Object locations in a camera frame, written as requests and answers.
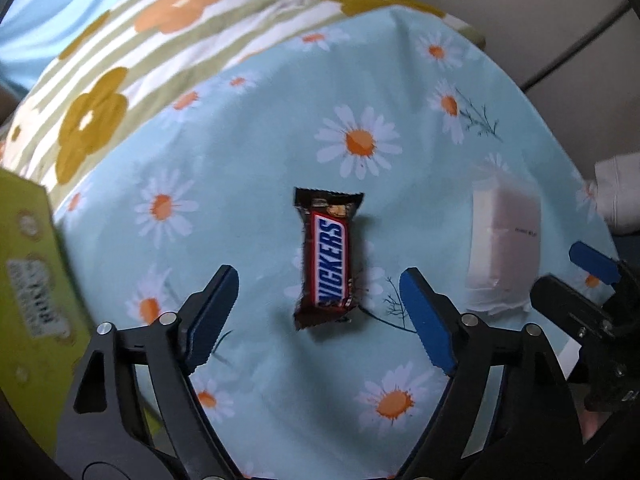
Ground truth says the person's right hand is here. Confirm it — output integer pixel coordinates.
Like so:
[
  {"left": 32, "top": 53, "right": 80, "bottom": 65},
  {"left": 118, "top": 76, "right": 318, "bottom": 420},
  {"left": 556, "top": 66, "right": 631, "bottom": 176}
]
[{"left": 578, "top": 408, "right": 612, "bottom": 442}]

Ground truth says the floral striped duvet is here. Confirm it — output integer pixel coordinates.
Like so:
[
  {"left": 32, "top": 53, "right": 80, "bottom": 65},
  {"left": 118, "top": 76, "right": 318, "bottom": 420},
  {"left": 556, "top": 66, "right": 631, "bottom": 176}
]
[{"left": 0, "top": 0, "right": 486, "bottom": 196}]

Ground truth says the pale pink packet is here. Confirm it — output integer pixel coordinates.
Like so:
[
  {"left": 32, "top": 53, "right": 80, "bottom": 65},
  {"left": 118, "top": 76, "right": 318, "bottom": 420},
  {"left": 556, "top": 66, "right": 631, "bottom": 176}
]
[{"left": 465, "top": 170, "right": 541, "bottom": 315}]

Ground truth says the blue sheet over window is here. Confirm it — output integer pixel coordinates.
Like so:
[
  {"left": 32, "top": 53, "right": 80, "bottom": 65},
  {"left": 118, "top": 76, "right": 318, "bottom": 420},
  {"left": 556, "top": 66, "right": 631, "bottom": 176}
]
[{"left": 1, "top": 0, "right": 119, "bottom": 99}]

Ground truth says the black lamp stand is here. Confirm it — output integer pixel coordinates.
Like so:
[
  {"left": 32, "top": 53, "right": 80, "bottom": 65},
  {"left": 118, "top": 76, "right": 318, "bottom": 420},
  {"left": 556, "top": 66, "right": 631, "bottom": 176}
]
[{"left": 516, "top": 0, "right": 634, "bottom": 91}]

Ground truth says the snickers bar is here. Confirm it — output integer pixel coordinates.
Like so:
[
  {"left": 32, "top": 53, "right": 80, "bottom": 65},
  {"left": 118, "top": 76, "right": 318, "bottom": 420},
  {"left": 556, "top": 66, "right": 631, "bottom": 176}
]
[{"left": 293, "top": 188, "right": 364, "bottom": 330}]

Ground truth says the yellow-green cardboard box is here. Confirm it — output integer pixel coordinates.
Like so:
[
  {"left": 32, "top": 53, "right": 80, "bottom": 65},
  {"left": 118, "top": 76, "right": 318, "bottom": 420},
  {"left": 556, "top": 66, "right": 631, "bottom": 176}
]
[{"left": 1, "top": 170, "right": 90, "bottom": 454}]

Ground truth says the white cloth bundle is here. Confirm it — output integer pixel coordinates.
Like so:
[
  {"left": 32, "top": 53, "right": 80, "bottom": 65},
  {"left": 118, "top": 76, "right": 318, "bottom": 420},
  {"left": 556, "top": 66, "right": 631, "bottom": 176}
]
[{"left": 594, "top": 152, "right": 640, "bottom": 234}]

